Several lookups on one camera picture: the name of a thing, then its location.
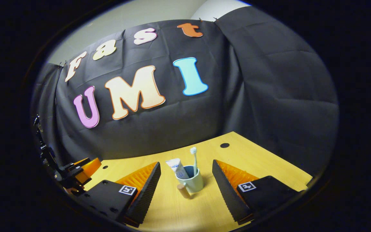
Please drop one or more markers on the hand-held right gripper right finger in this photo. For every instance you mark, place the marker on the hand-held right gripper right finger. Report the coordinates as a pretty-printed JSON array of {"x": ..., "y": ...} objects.
[{"x": 225, "y": 190}]

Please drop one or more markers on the wooden desktop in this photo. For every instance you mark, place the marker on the wooden desktop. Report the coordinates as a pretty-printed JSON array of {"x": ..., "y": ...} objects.
[{"x": 256, "y": 161}]

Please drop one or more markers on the pale green toothbrush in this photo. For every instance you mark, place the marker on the pale green toothbrush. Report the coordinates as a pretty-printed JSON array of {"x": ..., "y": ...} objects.
[{"x": 194, "y": 161}]

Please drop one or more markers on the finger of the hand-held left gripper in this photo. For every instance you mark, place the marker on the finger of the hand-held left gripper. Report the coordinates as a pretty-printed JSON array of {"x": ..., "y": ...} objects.
[{"x": 92, "y": 166}]

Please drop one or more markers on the black backdrop cloth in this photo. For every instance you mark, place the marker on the black backdrop cloth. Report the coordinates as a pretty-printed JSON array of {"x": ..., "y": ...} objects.
[{"x": 253, "y": 96}]

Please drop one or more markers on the white toothpaste tube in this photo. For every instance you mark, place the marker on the white toothpaste tube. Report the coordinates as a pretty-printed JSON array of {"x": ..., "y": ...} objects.
[{"x": 178, "y": 167}]

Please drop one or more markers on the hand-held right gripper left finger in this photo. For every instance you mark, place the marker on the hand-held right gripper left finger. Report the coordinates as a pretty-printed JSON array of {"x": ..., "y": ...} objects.
[{"x": 148, "y": 190}]

